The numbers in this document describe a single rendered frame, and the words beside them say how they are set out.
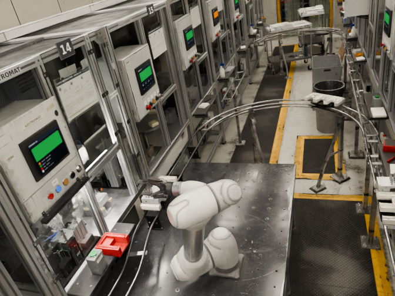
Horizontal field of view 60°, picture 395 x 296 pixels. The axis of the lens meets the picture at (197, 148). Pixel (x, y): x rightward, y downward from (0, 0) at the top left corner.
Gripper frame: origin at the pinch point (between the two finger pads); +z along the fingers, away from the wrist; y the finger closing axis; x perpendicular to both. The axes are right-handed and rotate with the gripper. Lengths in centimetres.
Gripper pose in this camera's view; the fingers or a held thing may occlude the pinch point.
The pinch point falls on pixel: (143, 187)
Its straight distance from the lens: 215.5
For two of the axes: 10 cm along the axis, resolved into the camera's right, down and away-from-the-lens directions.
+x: -2.9, 5.1, -8.1
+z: -9.4, 0.0, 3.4
